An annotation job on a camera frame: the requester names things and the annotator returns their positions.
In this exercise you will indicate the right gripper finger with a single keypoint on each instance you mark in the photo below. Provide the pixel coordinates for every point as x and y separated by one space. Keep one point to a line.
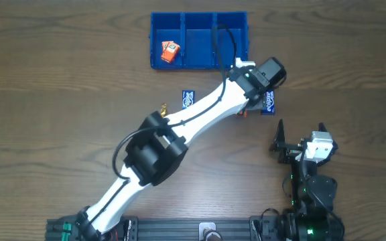
323 128
279 140

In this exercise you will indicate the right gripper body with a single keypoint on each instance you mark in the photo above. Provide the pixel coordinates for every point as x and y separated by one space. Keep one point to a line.
290 154

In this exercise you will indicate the blue candy pack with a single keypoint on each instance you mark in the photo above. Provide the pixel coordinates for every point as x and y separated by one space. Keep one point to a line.
187 97
270 103

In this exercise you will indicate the orange candy box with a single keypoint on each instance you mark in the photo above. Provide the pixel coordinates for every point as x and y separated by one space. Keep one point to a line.
164 45
170 54
243 114

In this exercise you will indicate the gold candy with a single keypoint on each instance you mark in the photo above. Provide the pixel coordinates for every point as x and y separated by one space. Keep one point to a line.
163 109

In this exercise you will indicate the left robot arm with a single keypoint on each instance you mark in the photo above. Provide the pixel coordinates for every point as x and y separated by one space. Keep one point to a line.
206 110

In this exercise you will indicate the blue tray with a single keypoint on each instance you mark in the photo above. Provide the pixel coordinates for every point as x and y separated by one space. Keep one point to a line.
196 40

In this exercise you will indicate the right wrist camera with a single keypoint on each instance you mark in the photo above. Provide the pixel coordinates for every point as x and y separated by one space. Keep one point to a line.
318 145

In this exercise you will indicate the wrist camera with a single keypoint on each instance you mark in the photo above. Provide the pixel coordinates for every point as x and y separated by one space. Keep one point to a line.
245 62
318 145

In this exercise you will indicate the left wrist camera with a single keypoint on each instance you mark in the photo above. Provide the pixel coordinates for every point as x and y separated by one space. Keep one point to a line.
245 62

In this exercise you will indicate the mounting rail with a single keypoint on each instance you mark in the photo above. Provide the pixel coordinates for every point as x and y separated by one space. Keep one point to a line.
173 229

